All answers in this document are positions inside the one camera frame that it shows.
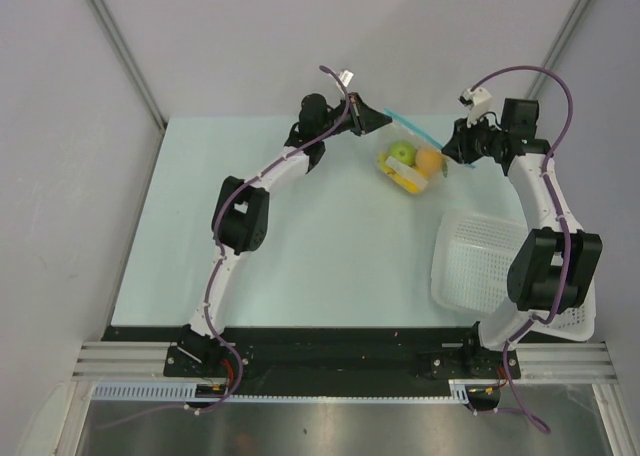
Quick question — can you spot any aluminium frame rail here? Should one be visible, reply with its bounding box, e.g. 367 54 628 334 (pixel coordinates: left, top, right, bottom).
72 341 617 384

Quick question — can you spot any yellow fake banana bunch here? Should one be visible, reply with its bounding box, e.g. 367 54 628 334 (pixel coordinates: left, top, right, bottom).
377 152 428 194

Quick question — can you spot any orange fake fruit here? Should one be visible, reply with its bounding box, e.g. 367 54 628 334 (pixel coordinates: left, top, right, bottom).
415 147 444 177

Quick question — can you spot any right aluminium corner post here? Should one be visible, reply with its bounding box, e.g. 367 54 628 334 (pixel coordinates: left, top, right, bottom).
541 0 596 73

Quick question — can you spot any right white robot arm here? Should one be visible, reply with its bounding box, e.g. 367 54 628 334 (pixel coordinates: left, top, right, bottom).
442 89 603 378

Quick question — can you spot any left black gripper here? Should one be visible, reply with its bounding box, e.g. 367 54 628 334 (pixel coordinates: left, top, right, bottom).
316 92 390 141

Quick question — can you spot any left aluminium corner post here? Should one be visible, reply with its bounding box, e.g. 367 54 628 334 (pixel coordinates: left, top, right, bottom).
73 0 168 130

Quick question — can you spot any white cable duct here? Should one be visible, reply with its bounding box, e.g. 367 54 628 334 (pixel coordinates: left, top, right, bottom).
92 379 474 405

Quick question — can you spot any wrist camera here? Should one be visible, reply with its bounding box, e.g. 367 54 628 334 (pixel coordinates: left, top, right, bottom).
336 69 354 96
459 86 492 127

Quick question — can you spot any green fake apple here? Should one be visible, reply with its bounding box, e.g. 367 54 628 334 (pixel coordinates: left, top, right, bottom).
388 140 417 166

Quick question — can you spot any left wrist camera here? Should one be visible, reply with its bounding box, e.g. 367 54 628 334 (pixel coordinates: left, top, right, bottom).
336 69 354 96

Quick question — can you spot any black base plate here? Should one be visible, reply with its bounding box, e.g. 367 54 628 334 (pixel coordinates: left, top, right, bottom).
102 325 521 380

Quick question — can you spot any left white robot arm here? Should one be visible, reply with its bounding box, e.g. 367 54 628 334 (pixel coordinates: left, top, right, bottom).
177 93 392 376

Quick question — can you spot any white perforated plastic basket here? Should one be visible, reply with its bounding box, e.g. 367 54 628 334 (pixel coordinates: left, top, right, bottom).
430 208 599 342

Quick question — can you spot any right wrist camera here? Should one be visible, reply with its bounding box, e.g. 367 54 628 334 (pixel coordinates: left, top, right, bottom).
459 86 492 127

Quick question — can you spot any aluminium corner post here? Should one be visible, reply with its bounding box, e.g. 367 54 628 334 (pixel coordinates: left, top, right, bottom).
541 0 596 73
73 0 168 130

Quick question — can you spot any clear zip top bag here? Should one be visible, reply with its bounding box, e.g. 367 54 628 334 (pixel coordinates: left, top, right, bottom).
373 109 476 195

